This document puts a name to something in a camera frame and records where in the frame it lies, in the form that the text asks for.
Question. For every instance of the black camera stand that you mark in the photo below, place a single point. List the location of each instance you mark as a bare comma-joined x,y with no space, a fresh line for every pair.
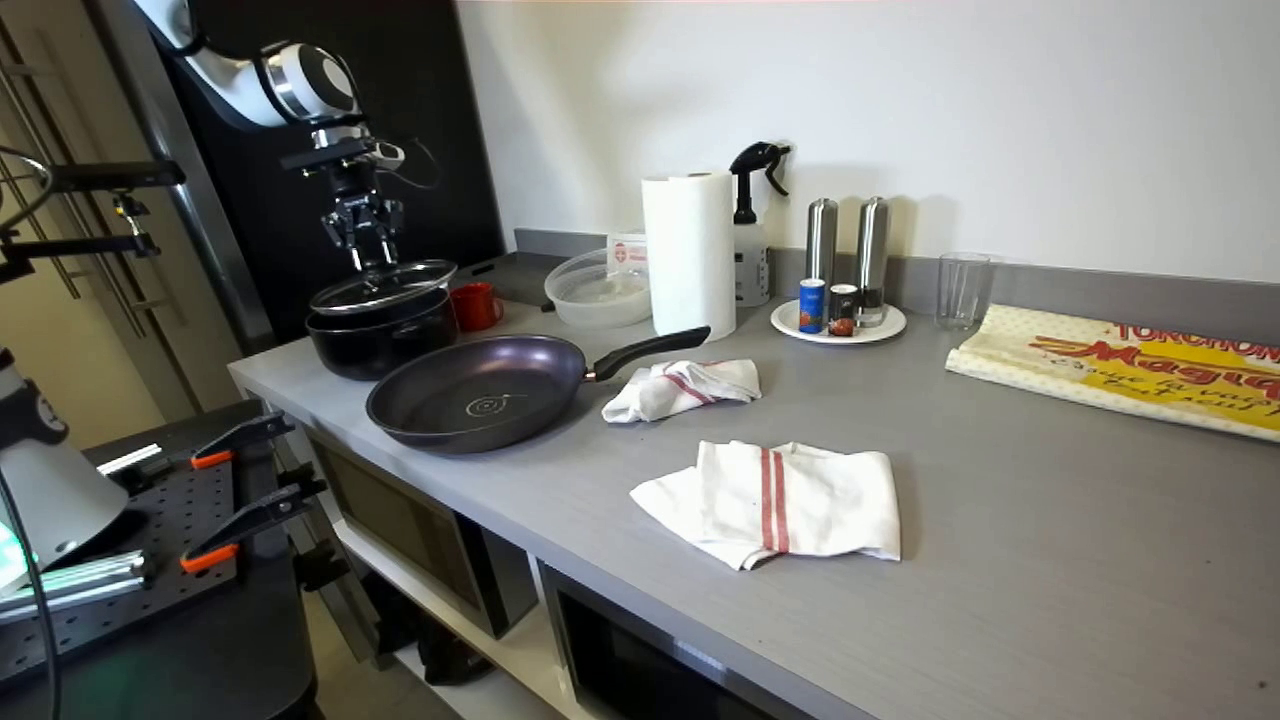
80,172

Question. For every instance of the steel spice grinder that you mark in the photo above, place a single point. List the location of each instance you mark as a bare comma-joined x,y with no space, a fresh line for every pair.
821,242
875,245

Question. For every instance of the blue spice jar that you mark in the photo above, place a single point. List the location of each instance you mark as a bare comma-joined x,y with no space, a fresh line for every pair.
814,307

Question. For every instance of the small white plate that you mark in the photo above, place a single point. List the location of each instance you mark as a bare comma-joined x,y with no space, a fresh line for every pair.
882,325

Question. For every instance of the dark spice jar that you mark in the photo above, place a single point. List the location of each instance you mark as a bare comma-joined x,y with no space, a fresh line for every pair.
840,308

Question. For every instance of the folded white red-striped towel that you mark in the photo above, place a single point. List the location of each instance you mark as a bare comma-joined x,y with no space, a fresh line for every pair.
800,500

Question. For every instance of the white paper towel roll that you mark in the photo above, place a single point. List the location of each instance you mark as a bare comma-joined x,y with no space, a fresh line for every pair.
685,253

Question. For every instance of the spray bottle with black head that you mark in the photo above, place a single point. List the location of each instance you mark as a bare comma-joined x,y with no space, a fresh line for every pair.
754,166

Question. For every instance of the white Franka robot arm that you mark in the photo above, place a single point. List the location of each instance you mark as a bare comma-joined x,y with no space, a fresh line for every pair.
233,80

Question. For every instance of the clear drinking glass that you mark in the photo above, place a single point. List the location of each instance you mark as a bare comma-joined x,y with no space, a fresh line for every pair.
962,295

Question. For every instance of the glass lid with black knob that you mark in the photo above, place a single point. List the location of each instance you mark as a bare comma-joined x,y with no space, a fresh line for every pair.
387,291

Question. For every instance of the purple frying pan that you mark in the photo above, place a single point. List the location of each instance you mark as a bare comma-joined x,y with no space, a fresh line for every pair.
480,392

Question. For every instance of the red cup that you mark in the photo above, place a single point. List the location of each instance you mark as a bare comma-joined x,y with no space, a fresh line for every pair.
473,307

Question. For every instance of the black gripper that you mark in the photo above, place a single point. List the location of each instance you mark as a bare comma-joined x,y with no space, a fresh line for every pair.
361,200

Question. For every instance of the crumpled white red-striped towel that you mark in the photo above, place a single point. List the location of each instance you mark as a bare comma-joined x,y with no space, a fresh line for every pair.
683,388

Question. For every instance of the black pot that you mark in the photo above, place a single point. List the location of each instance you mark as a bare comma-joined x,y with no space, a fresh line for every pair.
383,346

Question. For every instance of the clear plastic container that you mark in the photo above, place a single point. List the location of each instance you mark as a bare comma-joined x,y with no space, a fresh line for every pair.
593,296

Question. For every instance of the black under-counter appliance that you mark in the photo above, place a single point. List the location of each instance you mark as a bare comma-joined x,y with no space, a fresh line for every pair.
642,665
427,532

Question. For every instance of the black robot table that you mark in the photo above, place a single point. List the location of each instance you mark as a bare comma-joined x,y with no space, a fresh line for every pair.
202,641

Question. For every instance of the black clamp with orange tip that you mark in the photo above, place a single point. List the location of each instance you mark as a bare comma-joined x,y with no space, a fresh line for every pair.
240,525
233,443

